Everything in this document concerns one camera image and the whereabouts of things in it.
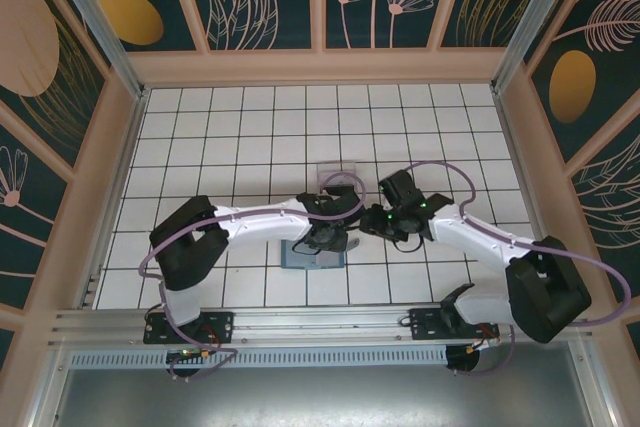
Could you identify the grey card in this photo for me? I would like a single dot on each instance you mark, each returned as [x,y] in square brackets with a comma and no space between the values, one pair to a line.
[329,260]

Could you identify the blue card holder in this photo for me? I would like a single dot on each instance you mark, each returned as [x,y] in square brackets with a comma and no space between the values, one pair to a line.
[300,264]

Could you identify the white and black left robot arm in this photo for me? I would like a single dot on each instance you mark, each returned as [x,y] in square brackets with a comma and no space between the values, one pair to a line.
[260,227]

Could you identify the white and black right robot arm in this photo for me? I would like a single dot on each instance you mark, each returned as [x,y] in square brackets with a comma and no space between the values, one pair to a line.
[475,242]

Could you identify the clear acrylic card box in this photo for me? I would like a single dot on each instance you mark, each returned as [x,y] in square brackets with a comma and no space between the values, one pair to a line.
[337,166]

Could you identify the galvanised metal sheet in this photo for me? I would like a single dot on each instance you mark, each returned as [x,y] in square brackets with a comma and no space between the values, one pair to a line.
[320,397]

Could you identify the small green LED circuit board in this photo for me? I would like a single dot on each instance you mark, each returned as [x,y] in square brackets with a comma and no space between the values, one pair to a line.
[187,353]

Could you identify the aluminium mounting rail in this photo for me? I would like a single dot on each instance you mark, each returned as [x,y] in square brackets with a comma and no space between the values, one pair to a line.
[320,322]

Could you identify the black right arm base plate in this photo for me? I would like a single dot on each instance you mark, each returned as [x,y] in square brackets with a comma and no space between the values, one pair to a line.
[425,322]

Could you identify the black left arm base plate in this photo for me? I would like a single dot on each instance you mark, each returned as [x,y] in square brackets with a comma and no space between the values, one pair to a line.
[220,324]

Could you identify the aluminium corner post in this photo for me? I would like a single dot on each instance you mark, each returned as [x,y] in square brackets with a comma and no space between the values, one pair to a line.
[100,22]
[532,22]

